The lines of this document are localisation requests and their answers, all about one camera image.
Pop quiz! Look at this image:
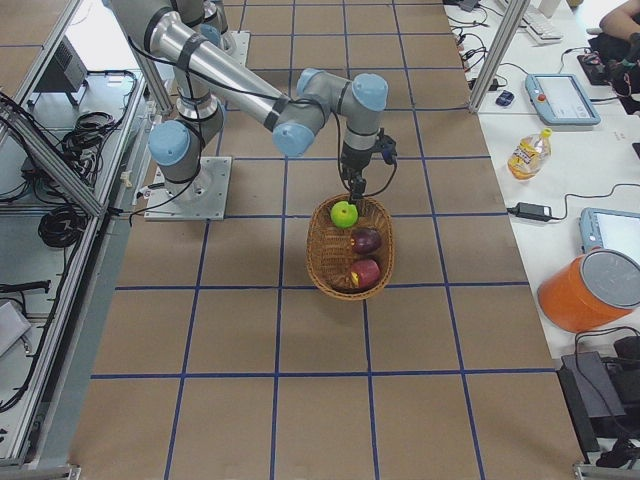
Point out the dark blue small pouch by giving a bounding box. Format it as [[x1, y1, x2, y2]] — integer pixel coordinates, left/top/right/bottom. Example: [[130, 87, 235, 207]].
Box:
[[495, 90, 515, 107]]

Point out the teach pendant tablet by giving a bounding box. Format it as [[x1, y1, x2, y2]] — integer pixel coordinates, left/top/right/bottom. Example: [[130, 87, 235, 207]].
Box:
[[524, 74, 601, 127]]

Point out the aluminium frame post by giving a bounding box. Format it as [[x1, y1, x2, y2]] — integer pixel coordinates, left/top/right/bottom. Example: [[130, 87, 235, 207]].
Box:
[[468, 0, 530, 114]]

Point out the orange object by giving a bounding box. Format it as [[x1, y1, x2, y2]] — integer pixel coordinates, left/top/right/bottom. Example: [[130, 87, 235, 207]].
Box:
[[537, 249, 639, 333]]

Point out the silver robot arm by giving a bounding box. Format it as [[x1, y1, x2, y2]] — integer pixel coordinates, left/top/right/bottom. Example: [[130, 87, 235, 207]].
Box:
[[107, 1, 397, 201]]

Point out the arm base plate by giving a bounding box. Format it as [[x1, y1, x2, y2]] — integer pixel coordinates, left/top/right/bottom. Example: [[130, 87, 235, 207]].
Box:
[[143, 156, 232, 221], [221, 30, 250, 66]]

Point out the black power adapter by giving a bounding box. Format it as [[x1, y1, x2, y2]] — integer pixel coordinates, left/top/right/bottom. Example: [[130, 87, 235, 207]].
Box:
[[507, 202, 553, 222]]

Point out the green apple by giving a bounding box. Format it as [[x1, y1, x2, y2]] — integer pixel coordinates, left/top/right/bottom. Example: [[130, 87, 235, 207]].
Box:
[[330, 200, 359, 229]]

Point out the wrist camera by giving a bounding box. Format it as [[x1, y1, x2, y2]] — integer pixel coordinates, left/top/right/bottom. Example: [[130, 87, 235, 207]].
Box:
[[376, 128, 397, 166]]

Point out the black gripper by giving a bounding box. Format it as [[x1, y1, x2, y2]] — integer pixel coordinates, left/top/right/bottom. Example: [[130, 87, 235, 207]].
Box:
[[339, 144, 373, 204]]

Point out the dark red apple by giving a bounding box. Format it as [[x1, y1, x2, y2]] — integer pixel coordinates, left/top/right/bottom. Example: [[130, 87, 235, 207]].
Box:
[[350, 228, 382, 255]]

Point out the wicker basket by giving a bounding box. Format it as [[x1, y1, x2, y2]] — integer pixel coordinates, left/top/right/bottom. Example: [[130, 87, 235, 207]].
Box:
[[306, 194, 395, 301]]

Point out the right side frame post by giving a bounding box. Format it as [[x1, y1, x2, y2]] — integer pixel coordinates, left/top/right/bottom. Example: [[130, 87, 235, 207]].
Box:
[[110, 0, 174, 121]]

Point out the orange juice bottle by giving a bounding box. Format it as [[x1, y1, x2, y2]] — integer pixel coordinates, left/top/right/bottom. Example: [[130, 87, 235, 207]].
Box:
[[507, 128, 553, 180]]

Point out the red striped apple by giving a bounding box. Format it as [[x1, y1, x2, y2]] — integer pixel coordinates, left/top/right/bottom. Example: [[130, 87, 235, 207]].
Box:
[[349, 258, 381, 290]]

